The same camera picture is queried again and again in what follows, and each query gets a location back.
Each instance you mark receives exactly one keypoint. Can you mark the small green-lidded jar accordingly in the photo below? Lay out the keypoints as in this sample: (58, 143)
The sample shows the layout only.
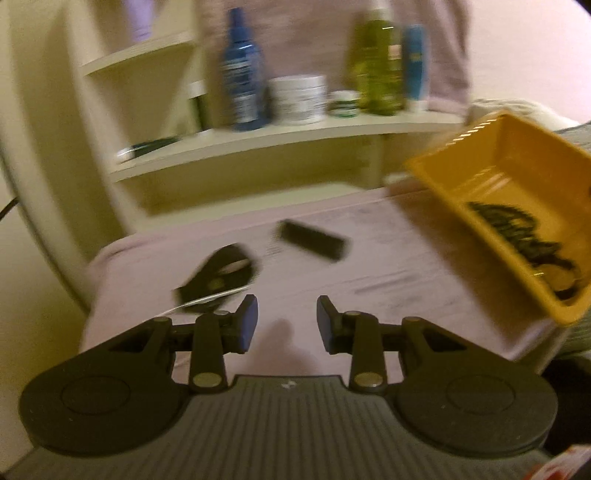
(344, 105)

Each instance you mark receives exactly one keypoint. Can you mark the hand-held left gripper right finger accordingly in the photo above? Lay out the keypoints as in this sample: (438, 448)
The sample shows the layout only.
(325, 323)

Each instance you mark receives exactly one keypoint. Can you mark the white and blue tube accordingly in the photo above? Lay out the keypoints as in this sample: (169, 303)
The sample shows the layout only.
(415, 69)

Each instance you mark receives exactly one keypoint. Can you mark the black pen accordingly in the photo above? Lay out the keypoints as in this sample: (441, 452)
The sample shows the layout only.
(147, 147)

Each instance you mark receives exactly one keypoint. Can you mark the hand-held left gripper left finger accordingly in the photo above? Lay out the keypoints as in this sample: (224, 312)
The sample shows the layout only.
(247, 323)

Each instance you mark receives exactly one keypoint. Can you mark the red and white packet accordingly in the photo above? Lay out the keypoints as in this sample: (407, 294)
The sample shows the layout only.
(561, 464)

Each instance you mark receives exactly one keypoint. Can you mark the yellow plastic tray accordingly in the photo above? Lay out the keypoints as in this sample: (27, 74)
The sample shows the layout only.
(508, 161)

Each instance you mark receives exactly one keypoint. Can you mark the white pillow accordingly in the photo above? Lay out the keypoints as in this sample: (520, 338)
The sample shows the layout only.
(521, 110)

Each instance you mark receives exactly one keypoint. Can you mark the blue spray bottle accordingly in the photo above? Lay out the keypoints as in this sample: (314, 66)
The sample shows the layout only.
(244, 78)

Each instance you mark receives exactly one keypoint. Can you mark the purple tube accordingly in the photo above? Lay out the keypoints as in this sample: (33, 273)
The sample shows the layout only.
(137, 18)

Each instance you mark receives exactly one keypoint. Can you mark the white cream jar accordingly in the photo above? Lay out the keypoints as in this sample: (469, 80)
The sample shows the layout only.
(298, 99)

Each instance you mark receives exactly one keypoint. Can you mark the cream shelf unit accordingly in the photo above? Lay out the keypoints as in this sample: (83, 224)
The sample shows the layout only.
(277, 134)

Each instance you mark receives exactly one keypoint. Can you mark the black rectangular bar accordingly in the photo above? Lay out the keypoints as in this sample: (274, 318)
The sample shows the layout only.
(314, 240)

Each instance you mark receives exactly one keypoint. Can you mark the green spray bottle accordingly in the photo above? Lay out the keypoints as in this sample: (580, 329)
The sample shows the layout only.
(378, 64)

